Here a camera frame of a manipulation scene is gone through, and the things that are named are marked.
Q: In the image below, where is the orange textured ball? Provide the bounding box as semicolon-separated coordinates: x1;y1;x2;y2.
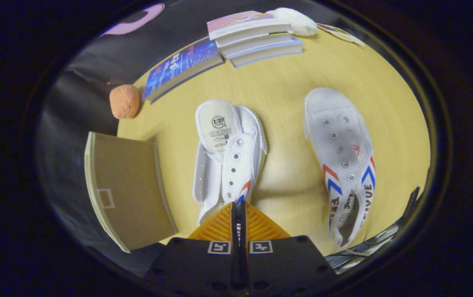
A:
109;85;141;120

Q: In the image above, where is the pink cover book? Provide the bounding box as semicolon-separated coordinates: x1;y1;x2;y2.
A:
207;10;293;40

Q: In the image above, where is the black metal frame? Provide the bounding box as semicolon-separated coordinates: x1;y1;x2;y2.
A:
325;186;421;273

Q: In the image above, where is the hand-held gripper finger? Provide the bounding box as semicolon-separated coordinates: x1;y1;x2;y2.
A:
240;201;339;297
145;201;240;297

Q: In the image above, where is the white cover book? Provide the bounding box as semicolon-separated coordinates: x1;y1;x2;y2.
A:
215;32;296;49

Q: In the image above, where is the storage box lid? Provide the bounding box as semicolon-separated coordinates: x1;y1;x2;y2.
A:
84;132;178;253

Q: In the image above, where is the white divided grain tray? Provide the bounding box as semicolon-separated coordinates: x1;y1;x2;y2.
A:
317;24;367;47

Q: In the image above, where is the white canvas shoe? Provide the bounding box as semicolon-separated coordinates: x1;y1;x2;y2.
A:
303;87;376;248
192;99;268;226

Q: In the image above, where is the white textured ball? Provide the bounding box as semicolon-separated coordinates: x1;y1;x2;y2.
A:
267;7;318;36

